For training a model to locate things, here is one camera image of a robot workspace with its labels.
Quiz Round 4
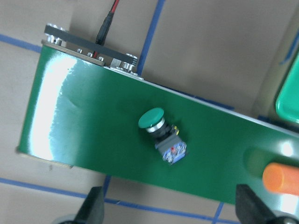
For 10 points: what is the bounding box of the green conveyor belt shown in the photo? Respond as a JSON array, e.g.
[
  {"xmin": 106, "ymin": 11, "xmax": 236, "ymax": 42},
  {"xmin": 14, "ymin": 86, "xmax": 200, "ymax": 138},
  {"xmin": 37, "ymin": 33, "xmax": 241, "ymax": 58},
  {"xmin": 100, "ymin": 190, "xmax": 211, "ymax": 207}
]
[{"xmin": 18, "ymin": 24, "xmax": 299, "ymax": 214}]

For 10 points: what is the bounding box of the plain orange cylinder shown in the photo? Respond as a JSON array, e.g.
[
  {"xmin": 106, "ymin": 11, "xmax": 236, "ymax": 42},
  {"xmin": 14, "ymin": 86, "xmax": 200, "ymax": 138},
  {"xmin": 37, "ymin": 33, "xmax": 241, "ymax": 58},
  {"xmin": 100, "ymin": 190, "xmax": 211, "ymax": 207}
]
[{"xmin": 262, "ymin": 163, "xmax": 299, "ymax": 196}]

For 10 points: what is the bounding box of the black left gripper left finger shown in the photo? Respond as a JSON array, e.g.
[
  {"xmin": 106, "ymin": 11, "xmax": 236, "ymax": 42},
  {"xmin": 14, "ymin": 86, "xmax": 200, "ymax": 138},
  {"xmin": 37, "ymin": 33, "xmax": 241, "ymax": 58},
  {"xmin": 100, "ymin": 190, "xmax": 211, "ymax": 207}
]
[{"xmin": 74, "ymin": 187, "xmax": 104, "ymax": 224}]

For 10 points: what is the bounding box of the red black power cable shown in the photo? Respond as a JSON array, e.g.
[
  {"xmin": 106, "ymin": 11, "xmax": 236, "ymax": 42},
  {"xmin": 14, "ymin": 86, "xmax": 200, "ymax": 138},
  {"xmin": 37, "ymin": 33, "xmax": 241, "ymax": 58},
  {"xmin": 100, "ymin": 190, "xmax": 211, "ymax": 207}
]
[{"xmin": 95, "ymin": 0, "xmax": 120, "ymax": 45}]

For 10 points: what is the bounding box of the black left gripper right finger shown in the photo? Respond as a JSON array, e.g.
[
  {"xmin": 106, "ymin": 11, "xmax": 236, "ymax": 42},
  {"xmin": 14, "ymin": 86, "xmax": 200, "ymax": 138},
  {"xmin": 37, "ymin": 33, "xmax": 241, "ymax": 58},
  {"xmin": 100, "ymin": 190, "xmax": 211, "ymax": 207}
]
[{"xmin": 235, "ymin": 184, "xmax": 277, "ymax": 224}]

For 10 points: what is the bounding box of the green plastic tray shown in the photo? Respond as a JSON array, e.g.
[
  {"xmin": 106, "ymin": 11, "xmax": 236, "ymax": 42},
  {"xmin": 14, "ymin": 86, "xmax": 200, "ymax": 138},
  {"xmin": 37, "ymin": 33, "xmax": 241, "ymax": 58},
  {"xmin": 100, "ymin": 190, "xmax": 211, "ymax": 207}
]
[{"xmin": 276, "ymin": 53, "xmax": 299, "ymax": 124}]

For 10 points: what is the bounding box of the green push button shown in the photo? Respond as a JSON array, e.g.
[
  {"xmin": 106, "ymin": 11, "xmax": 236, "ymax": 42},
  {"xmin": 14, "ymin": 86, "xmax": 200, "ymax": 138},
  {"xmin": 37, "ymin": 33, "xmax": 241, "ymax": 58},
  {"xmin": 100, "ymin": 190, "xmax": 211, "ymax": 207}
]
[{"xmin": 138, "ymin": 107, "xmax": 187, "ymax": 165}]

